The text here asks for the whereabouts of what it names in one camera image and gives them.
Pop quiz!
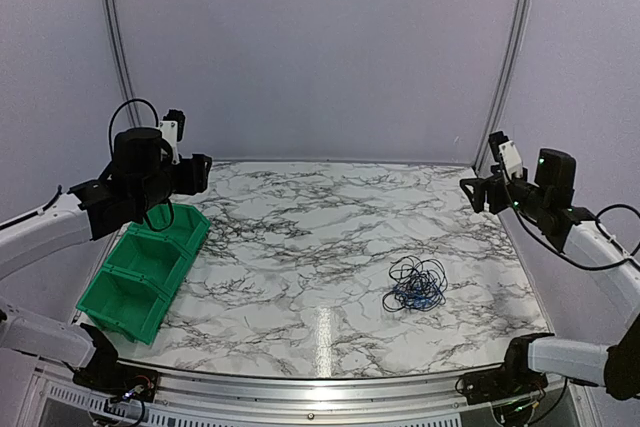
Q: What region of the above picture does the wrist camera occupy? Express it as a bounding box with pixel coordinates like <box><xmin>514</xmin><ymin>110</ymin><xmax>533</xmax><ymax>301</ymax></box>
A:
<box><xmin>158</xmin><ymin>109</ymin><xmax>186</xmax><ymax>165</ymax></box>
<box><xmin>488</xmin><ymin>131</ymin><xmax>527</xmax><ymax>181</ymax></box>

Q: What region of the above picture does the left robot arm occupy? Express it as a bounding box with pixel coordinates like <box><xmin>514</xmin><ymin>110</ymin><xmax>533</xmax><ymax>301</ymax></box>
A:
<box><xmin>1</xmin><ymin>121</ymin><xmax>212</xmax><ymax>392</ymax></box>

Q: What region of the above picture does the middle green storage bin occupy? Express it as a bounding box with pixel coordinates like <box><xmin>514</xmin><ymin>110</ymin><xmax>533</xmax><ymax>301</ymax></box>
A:
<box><xmin>102</xmin><ymin>232</ymin><xmax>197</xmax><ymax>299</ymax></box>

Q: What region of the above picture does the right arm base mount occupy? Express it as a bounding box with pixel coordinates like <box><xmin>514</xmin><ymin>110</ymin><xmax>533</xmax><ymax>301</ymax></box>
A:
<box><xmin>455</xmin><ymin>333</ymin><xmax>552</xmax><ymax>405</ymax></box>

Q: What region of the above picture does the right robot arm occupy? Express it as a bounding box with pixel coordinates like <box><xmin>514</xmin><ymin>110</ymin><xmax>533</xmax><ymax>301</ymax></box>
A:
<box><xmin>459</xmin><ymin>140</ymin><xmax>639</xmax><ymax>401</ymax></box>

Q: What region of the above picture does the near green storage bin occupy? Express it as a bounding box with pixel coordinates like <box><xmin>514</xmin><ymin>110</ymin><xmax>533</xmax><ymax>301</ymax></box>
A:
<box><xmin>76</xmin><ymin>269</ymin><xmax>170</xmax><ymax>345</ymax></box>

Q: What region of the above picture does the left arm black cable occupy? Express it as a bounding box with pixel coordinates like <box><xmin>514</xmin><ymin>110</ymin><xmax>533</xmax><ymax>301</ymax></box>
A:
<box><xmin>108</xmin><ymin>98</ymin><xmax>176</xmax><ymax>233</ymax></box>

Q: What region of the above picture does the far green storage bin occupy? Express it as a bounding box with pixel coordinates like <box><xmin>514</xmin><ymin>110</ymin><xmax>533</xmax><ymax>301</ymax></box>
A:
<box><xmin>128</xmin><ymin>203</ymin><xmax>211</xmax><ymax>254</ymax></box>

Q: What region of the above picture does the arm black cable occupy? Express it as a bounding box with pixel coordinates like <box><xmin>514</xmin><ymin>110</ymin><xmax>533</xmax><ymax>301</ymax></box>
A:
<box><xmin>108</xmin><ymin>98</ymin><xmax>176</xmax><ymax>233</ymax></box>
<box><xmin>517</xmin><ymin>204</ymin><xmax>640</xmax><ymax>273</ymax></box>

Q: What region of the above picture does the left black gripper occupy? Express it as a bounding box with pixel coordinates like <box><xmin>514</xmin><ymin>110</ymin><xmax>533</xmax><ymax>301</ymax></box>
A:
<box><xmin>134</xmin><ymin>153</ymin><xmax>211</xmax><ymax>215</ymax></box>

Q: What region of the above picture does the front aluminium rail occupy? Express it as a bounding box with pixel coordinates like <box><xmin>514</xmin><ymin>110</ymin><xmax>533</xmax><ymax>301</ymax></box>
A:
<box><xmin>29</xmin><ymin>346</ymin><xmax>586</xmax><ymax>427</ymax></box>

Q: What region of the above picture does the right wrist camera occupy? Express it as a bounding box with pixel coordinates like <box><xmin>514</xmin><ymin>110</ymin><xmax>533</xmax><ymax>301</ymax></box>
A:
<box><xmin>488</xmin><ymin>131</ymin><xmax>527</xmax><ymax>181</ymax></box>

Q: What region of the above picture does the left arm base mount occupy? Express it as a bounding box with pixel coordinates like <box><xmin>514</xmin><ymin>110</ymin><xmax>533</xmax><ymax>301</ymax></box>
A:
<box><xmin>72</xmin><ymin>323</ymin><xmax>159</xmax><ymax>402</ymax></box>

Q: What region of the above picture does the green storage bin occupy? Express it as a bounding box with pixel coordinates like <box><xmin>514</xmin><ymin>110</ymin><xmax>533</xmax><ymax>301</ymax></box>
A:
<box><xmin>102</xmin><ymin>232</ymin><xmax>197</xmax><ymax>299</ymax></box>
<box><xmin>76</xmin><ymin>269</ymin><xmax>170</xmax><ymax>345</ymax></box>
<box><xmin>128</xmin><ymin>203</ymin><xmax>211</xmax><ymax>254</ymax></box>

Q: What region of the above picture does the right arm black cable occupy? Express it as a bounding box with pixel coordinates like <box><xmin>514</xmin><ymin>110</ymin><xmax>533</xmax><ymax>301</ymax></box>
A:
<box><xmin>517</xmin><ymin>204</ymin><xmax>640</xmax><ymax>273</ymax></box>

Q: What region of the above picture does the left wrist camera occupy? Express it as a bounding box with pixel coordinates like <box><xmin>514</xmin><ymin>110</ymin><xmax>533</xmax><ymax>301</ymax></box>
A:
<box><xmin>158</xmin><ymin>109</ymin><xmax>186</xmax><ymax>165</ymax></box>

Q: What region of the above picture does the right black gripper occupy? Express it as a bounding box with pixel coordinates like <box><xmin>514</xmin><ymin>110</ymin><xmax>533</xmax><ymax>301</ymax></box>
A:
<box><xmin>460</xmin><ymin>165</ymin><xmax>550</xmax><ymax>220</ymax></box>

